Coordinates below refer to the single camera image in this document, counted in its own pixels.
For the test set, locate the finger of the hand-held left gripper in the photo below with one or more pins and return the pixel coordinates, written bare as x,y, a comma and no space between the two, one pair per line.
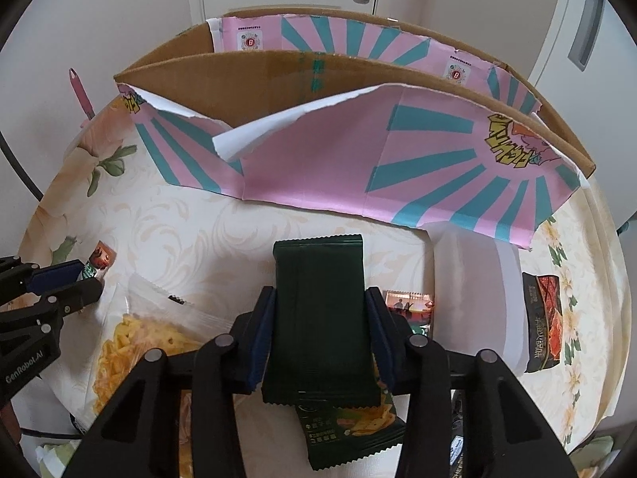
79,293
54,275

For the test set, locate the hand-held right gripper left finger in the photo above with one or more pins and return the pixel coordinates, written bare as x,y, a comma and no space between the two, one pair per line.
263,338

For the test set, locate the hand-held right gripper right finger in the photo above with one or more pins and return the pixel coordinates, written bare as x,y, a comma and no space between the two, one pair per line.
382,338

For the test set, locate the dark green snack packet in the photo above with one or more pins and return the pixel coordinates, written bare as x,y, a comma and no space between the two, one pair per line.
318,318

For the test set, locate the clear bag of yellow chips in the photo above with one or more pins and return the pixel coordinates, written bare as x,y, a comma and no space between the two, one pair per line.
144,328

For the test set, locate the green chips print snack packet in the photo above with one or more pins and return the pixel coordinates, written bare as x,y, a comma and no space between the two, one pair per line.
348,433

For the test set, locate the black red snack packet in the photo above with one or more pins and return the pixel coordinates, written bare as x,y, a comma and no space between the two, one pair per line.
542,323

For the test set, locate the cardboard box with pink paper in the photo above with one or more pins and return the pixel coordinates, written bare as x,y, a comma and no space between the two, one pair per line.
224,84

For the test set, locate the small red green snack packet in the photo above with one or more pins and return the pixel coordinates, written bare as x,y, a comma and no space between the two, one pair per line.
102,256

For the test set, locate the small picture print snack packet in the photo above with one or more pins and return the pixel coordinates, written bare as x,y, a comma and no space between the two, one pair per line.
413,306

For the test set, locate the floral tablecloth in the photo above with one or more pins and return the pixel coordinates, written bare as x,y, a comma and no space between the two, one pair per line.
209,239

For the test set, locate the dark printed packet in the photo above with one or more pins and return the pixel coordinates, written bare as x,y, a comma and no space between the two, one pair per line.
458,448

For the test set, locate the white sliding door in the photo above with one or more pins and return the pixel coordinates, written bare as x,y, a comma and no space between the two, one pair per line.
552,20

